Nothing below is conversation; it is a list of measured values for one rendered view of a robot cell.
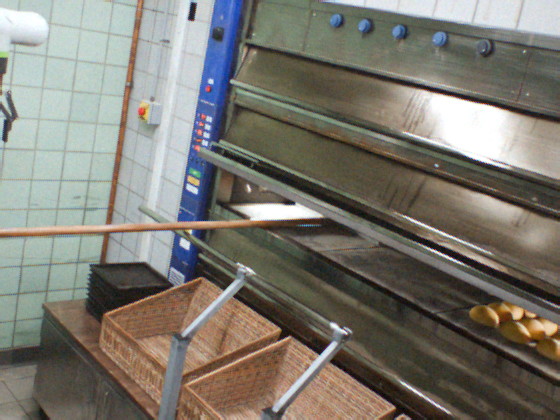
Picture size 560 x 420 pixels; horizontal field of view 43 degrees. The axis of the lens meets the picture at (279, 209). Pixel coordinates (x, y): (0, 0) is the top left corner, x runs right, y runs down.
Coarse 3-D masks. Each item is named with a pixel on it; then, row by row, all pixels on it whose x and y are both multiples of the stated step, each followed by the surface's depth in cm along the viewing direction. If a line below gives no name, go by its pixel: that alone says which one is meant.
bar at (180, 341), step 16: (144, 208) 291; (192, 240) 265; (224, 256) 251; (240, 272) 242; (272, 288) 231; (288, 304) 225; (304, 304) 221; (320, 320) 214; (176, 336) 233; (192, 336) 237; (336, 336) 208; (176, 352) 232; (336, 352) 208; (176, 368) 234; (320, 368) 206; (176, 384) 237; (304, 384) 204; (176, 400) 239; (288, 400) 201; (160, 416) 240; (272, 416) 197
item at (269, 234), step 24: (240, 216) 305; (288, 240) 284; (312, 264) 271; (336, 264) 266; (360, 288) 252; (384, 288) 250; (408, 312) 236; (432, 312) 236; (456, 336) 222; (504, 360) 210; (528, 384) 204; (552, 384) 199
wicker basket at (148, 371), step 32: (192, 288) 316; (128, 320) 299; (160, 320) 310; (192, 320) 316; (224, 320) 303; (256, 320) 290; (128, 352) 293; (160, 352) 299; (224, 352) 298; (160, 384) 260
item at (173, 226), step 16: (128, 224) 254; (144, 224) 258; (160, 224) 262; (176, 224) 266; (192, 224) 271; (208, 224) 276; (224, 224) 281; (240, 224) 286; (256, 224) 291; (272, 224) 297; (288, 224) 303; (304, 224) 309; (320, 224) 316
